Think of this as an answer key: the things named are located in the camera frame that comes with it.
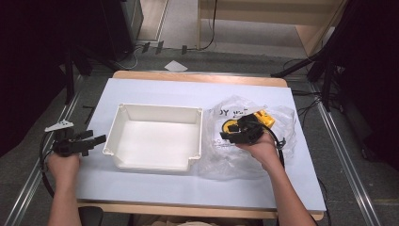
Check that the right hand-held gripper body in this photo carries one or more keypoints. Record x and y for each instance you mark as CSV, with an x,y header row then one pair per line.
x,y
249,130

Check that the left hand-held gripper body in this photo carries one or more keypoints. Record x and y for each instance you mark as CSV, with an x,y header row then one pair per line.
x,y
64,146

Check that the yellow round toy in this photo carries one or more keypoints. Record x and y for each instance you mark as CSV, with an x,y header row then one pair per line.
x,y
226,125

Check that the yellow block toy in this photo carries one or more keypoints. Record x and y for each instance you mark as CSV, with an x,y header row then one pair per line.
x,y
266,119

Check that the clear plastic bag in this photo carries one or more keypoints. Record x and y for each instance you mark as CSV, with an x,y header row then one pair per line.
x,y
219,157

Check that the person's left hand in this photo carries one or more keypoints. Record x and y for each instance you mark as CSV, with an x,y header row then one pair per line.
x,y
62,166

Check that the person's right hand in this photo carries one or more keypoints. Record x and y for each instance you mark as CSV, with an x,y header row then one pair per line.
x,y
263,150

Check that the white plastic bin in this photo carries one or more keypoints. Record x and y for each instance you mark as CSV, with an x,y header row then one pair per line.
x,y
153,144

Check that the black metal stand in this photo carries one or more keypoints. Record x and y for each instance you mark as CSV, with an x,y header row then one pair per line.
x,y
320,66
70,75

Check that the wooden table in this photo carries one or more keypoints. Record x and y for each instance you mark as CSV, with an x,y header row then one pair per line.
x,y
194,77

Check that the black chair seat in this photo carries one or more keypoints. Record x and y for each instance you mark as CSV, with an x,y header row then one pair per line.
x,y
91,216

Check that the white table mat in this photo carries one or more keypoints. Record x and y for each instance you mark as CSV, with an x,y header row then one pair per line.
x,y
156,188

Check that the white paper sheet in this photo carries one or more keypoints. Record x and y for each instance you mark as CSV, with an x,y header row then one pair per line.
x,y
175,66

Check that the dark cabinet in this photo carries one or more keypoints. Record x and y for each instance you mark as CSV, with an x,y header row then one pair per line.
x,y
122,28

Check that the wooden shelf unit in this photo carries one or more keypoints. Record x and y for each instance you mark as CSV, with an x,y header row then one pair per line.
x,y
266,12

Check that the aluminium floor rail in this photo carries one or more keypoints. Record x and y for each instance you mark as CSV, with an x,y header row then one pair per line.
x,y
34,179
343,160

